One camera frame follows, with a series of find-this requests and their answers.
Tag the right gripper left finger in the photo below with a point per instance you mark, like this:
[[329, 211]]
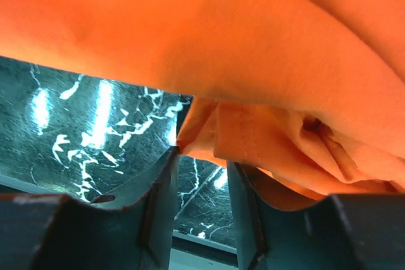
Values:
[[130, 227]]

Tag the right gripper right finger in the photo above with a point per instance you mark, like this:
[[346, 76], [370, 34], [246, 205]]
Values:
[[342, 231]]

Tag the orange t shirt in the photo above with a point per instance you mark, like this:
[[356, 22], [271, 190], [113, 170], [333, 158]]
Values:
[[310, 91]]

